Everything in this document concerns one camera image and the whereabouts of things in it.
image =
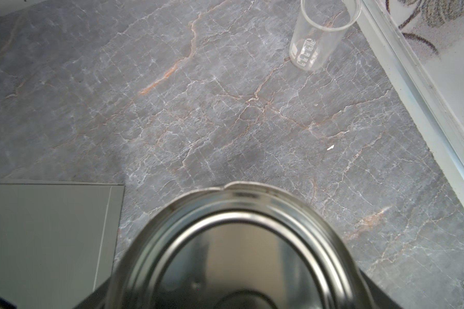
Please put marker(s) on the grey metal cabinet box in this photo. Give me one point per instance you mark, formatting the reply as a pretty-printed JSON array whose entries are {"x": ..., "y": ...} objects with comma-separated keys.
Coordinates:
[{"x": 57, "y": 242}]

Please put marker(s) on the aluminium corner frame right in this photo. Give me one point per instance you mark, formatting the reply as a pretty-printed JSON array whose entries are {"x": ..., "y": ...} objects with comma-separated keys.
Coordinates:
[{"x": 417, "y": 91}]

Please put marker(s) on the clear plastic measuring cup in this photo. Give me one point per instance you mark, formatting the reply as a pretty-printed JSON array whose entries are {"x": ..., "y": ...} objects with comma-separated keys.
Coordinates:
[{"x": 320, "y": 27}]

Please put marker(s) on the blue label tall can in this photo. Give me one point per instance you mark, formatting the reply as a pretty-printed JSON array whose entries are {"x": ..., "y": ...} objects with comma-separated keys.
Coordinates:
[{"x": 241, "y": 245}]

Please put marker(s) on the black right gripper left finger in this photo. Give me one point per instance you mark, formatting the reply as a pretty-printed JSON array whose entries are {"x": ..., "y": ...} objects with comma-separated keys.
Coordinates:
[{"x": 97, "y": 299}]

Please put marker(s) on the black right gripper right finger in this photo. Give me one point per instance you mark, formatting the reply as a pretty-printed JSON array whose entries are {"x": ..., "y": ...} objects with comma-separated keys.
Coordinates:
[{"x": 373, "y": 296}]

